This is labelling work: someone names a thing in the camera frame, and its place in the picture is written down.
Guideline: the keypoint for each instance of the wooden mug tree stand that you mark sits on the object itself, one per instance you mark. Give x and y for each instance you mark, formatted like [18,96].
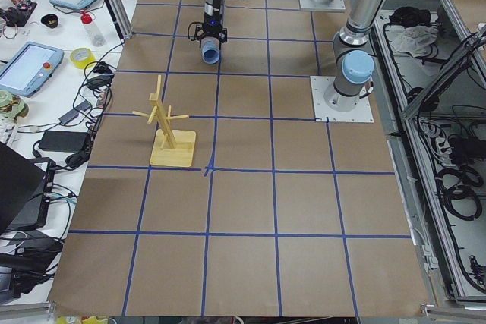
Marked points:
[171,147]

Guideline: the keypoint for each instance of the yellow tape roll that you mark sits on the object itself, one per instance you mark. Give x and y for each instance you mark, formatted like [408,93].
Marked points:
[82,58]

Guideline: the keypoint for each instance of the white crumpled cloth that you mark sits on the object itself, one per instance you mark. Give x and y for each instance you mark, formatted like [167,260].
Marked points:
[416,40]

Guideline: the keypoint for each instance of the small black bowl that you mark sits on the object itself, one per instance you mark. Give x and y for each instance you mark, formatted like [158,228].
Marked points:
[50,20]

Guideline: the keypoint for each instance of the black power adapter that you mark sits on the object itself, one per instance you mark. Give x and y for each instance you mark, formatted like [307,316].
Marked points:
[63,141]

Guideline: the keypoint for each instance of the near blue teach pendant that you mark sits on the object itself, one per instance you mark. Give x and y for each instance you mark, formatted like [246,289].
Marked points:
[30,68]

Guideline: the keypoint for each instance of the black laptop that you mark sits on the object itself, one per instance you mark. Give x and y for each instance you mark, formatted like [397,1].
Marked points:
[25,185]

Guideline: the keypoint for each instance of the light blue plastic cup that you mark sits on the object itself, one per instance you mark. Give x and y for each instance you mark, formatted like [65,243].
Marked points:
[210,50]

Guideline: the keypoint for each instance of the clear bottle red cap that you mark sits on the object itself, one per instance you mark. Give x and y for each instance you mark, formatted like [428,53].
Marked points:
[93,32]

